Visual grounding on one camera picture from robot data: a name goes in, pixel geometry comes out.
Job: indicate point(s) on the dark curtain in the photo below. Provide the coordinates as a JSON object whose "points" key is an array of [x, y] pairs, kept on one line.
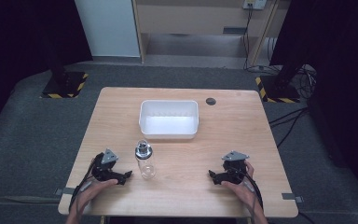
{"points": [[18, 46], [338, 77]]}

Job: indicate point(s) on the black stand with striped base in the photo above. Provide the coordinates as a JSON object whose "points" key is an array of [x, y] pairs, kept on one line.
{"points": [[63, 84], [279, 91]]}

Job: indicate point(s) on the grey tape strip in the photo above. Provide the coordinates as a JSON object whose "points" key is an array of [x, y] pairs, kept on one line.
{"points": [[64, 191], [292, 197]]}

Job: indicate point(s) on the grey table grommet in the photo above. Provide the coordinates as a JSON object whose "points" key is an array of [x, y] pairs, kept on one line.
{"points": [[210, 101]]}

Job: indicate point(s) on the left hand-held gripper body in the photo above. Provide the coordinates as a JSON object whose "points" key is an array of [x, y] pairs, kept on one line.
{"points": [[103, 169]]}

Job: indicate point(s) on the wall power socket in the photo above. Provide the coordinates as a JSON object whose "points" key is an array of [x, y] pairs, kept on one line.
{"points": [[254, 3]]}

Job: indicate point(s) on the person's left hand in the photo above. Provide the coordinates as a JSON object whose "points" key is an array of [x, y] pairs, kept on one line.
{"points": [[90, 193]]}

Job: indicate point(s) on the white plastic bin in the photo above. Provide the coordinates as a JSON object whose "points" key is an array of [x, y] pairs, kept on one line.
{"points": [[168, 119]]}

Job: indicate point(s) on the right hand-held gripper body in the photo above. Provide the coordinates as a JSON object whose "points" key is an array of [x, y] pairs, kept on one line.
{"points": [[234, 169]]}

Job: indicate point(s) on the clear plastic bottle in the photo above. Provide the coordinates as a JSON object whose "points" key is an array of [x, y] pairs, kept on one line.
{"points": [[145, 161]]}

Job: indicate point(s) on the person's right hand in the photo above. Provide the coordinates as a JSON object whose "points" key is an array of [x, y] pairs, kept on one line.
{"points": [[244, 193]]}

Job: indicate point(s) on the white panel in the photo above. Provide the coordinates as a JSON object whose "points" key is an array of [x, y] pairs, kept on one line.
{"points": [[108, 28]]}

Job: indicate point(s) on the wooden shelf unit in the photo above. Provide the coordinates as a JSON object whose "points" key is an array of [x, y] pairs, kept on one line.
{"points": [[192, 18]]}

